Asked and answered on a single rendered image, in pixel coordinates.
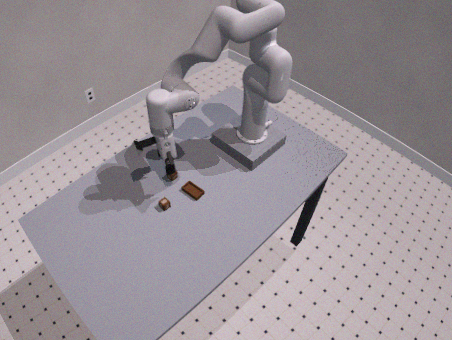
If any brown calendar cube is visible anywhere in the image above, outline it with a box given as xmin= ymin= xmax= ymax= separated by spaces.
xmin=167 ymin=170 xmax=178 ymax=181
xmin=159 ymin=197 xmax=171 ymax=211

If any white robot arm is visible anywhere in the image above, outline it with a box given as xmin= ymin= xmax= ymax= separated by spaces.
xmin=146 ymin=0 xmax=292 ymax=145

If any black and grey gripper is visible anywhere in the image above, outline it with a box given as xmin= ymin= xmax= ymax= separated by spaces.
xmin=151 ymin=130 xmax=177 ymax=175

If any brown shallow tray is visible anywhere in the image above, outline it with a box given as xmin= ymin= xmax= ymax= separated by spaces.
xmin=181 ymin=181 xmax=205 ymax=201

